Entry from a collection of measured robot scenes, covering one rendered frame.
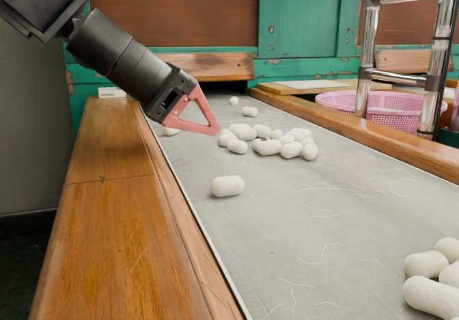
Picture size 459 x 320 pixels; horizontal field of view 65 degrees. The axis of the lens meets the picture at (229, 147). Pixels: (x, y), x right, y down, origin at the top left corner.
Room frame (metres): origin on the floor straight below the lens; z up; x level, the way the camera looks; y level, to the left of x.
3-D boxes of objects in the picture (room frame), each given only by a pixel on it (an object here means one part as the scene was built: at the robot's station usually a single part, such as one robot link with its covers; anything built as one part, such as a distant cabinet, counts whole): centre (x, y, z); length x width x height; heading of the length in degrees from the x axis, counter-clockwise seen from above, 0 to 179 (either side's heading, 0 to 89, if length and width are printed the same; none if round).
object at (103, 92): (0.86, 0.28, 0.78); 0.06 x 0.04 x 0.02; 108
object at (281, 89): (1.00, -0.26, 0.77); 0.33 x 0.15 x 0.01; 108
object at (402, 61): (1.15, -0.56, 0.83); 0.30 x 0.06 x 0.07; 108
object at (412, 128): (0.79, -0.32, 0.72); 0.27 x 0.27 x 0.10
